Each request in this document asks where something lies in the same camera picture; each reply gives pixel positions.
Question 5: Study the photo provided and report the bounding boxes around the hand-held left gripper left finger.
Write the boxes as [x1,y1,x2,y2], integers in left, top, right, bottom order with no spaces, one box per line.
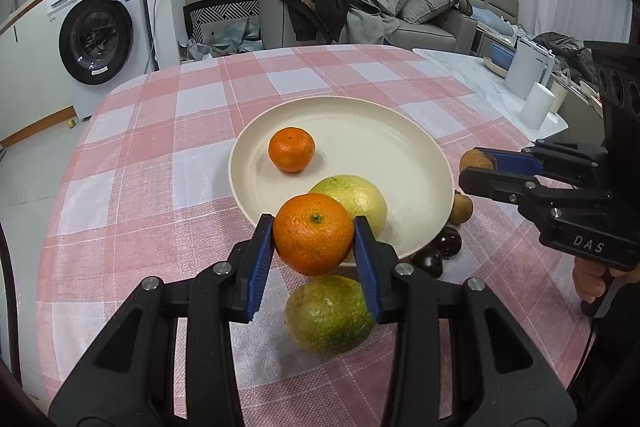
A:
[47,213,276,427]

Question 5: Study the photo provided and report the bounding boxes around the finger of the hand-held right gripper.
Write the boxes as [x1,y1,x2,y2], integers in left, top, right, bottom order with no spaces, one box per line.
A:
[487,141,609,184]
[459,168,612,234]

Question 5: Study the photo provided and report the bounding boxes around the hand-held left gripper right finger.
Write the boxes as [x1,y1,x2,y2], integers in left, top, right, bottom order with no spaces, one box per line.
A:
[353,216,577,427]

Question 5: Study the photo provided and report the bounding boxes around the brown longan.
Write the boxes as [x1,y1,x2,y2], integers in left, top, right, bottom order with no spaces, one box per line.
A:
[447,191,473,225]
[459,148,497,172]

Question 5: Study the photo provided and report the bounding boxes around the green guava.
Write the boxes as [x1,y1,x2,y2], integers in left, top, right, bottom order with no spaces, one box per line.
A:
[284,275,376,355]

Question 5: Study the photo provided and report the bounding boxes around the red small fruit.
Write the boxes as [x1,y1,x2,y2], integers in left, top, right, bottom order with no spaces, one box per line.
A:
[411,247,444,279]

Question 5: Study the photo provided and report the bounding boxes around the orange tangerine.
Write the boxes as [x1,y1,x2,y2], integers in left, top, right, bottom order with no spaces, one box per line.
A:
[268,127,316,174]
[272,193,356,277]

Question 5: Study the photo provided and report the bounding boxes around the dark purple small fruit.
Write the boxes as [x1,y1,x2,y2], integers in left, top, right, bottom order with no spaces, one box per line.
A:
[434,226,462,260]

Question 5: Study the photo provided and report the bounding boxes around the yellow guava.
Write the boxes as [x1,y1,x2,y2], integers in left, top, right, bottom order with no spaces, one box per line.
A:
[307,175,388,240]

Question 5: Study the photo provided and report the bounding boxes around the cream round plate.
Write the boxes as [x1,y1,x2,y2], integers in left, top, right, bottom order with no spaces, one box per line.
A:
[228,96,455,264]

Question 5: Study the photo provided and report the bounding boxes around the person's right hand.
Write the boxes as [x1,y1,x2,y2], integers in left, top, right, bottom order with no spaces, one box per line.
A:
[572,256,610,304]

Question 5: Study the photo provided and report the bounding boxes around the white cup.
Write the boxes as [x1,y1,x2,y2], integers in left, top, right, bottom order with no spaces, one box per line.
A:
[520,83,556,130]

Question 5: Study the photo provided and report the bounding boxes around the cream cup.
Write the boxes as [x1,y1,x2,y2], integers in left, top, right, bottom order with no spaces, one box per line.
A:
[550,82,569,114]

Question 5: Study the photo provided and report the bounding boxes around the white kettle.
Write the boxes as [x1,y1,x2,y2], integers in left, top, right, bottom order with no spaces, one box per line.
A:
[503,37,554,100]

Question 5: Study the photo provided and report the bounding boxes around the white marble table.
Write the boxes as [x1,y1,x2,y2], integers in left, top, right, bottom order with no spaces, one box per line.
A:
[412,48,571,142]

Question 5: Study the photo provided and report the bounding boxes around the dark grey coat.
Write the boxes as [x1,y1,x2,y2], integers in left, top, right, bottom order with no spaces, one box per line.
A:
[534,32,597,84]

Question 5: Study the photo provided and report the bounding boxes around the light blue cushion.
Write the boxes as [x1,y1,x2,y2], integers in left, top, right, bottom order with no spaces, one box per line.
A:
[472,6,516,34]

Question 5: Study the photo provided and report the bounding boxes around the pink checkered tablecloth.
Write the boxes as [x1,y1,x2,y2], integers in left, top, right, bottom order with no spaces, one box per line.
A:
[35,44,596,427]

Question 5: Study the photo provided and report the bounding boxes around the grey sofa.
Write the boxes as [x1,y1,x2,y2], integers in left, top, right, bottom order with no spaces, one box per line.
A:
[257,0,519,54]

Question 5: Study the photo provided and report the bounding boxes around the grey blanket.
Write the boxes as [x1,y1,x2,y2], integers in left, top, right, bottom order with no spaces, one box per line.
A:
[346,0,402,46]

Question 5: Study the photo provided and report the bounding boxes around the teal crumpled bags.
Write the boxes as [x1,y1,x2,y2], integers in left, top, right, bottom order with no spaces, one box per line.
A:
[187,18,264,58]

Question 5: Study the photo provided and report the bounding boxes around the black white patterned basket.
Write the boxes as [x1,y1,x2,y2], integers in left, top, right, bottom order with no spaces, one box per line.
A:
[183,0,262,44]

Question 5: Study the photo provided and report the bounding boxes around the white washing machine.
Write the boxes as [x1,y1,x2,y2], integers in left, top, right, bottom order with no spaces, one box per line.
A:
[46,0,157,118]

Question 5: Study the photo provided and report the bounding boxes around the black cable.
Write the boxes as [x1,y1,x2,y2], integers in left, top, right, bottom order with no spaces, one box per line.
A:
[567,319,597,393]

